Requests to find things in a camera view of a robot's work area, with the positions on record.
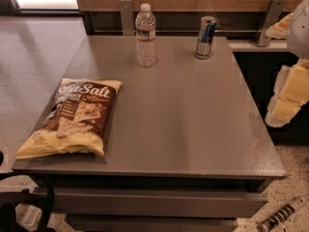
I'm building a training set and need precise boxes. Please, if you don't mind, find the brown sea salt chip bag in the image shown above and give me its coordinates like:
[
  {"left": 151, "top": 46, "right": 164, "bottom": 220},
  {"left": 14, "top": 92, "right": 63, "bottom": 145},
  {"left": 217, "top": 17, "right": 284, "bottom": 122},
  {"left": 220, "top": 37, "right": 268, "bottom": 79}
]
[{"left": 15, "top": 78, "right": 122, "bottom": 159}]

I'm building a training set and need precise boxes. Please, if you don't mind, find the clear plastic water bottle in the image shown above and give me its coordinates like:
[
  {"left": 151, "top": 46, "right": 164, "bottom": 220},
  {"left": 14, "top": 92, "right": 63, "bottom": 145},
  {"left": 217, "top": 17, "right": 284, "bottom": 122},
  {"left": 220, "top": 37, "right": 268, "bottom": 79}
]
[{"left": 135, "top": 3, "right": 156, "bottom": 68}]

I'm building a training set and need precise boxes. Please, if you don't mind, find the left metal bracket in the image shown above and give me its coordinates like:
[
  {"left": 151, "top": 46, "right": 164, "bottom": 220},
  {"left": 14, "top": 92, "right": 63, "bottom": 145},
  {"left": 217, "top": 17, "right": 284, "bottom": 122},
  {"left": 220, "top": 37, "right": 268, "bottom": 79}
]
[{"left": 119, "top": 0, "right": 134, "bottom": 36}]

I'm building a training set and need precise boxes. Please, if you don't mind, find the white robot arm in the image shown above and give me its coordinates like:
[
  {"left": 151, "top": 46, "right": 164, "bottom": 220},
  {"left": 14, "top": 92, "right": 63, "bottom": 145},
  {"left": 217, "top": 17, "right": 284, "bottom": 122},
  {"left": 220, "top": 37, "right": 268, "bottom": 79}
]
[{"left": 265, "top": 0, "right": 309, "bottom": 128}]

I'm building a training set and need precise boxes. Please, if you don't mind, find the redbull can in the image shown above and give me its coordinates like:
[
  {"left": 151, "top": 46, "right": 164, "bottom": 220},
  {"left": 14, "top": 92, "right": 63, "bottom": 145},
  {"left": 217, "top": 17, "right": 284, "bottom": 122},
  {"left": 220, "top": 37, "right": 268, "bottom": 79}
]
[{"left": 195, "top": 16, "right": 216, "bottom": 59}]

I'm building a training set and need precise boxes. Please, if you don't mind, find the grey table drawer cabinet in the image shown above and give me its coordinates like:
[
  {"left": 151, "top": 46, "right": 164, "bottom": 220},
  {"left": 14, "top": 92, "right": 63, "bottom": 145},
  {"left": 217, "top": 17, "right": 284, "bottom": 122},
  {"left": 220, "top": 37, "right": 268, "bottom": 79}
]
[{"left": 32, "top": 174, "right": 274, "bottom": 232}]

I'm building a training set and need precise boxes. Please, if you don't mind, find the black chair frame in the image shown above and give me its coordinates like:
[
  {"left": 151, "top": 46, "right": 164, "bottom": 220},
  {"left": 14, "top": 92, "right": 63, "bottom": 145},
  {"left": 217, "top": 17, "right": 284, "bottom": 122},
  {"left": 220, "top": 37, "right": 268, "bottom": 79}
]
[{"left": 0, "top": 150, "right": 56, "bottom": 232}]

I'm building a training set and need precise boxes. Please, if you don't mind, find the right metal bracket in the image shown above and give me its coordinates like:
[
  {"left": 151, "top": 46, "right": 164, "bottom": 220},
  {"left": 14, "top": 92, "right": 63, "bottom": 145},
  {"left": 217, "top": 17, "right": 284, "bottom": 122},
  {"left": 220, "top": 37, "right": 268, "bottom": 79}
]
[{"left": 255, "top": 0, "right": 287, "bottom": 47}]

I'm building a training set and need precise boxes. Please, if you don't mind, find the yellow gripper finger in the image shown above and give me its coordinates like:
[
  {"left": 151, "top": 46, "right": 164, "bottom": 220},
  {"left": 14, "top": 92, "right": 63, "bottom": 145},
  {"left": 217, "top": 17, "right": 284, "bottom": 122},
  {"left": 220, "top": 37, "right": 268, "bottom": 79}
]
[
  {"left": 266, "top": 13, "right": 294, "bottom": 39},
  {"left": 265, "top": 59, "right": 309, "bottom": 128}
]

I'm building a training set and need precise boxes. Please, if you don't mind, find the striped tube on floor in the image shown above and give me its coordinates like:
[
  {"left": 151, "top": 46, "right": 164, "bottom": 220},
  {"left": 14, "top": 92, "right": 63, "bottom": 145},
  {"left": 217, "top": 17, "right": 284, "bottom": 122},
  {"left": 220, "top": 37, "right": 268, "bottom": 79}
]
[{"left": 257, "top": 196, "right": 307, "bottom": 232}]

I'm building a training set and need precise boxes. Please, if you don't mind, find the metal bracket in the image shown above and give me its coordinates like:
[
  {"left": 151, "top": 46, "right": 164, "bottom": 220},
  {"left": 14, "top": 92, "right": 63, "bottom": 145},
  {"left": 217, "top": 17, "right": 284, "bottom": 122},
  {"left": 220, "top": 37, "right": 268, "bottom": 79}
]
[
  {"left": 119, "top": 0, "right": 134, "bottom": 36},
  {"left": 255, "top": 0, "right": 287, "bottom": 47}
]

